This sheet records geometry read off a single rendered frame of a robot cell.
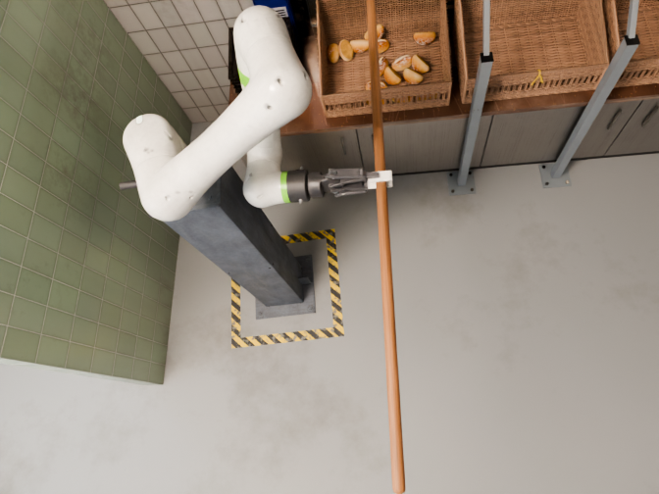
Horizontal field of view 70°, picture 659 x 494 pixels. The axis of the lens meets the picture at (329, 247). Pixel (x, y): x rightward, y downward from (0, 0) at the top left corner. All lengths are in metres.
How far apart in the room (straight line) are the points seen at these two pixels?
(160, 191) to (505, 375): 1.78
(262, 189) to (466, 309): 1.40
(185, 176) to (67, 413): 2.01
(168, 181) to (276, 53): 0.39
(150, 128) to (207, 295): 1.52
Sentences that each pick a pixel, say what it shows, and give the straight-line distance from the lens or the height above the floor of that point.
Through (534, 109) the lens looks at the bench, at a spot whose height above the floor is 0.57.
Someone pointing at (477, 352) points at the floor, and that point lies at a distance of 2.41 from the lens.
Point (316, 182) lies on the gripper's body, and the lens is 1.35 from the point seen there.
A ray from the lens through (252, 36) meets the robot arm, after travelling 1.11.
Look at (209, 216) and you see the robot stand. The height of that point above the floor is 1.13.
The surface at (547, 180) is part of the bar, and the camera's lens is 2.76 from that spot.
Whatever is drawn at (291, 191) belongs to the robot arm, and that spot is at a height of 1.20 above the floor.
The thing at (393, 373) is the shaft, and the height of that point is 1.17.
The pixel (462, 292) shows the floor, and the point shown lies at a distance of 2.47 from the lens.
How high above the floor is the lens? 2.37
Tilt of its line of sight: 67 degrees down
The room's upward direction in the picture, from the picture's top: 25 degrees counter-clockwise
